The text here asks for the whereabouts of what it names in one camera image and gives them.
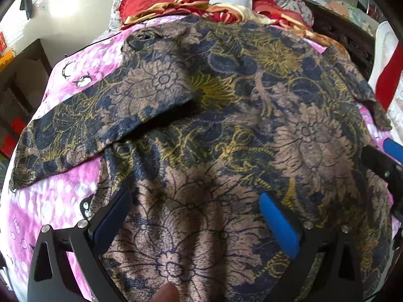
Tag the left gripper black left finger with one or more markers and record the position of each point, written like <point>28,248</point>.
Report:
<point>51,277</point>

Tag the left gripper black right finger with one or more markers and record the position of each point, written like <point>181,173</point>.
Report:
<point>339,275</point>

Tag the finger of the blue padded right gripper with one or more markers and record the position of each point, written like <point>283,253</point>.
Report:
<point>393,149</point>

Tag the dark floral patterned garment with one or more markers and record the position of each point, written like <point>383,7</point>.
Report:
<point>220,150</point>

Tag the pink penguin bed blanket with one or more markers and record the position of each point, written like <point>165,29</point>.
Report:
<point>63,194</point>

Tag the white chair with red cloth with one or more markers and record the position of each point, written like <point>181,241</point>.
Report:
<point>386,76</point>

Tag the dark wooden headboard cabinet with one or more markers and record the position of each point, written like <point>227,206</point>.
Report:
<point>359,44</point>

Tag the dark wooden side table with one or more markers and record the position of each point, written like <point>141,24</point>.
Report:
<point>23,82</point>

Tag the red gold satin cloth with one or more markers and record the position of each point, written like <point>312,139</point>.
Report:
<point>263,12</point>

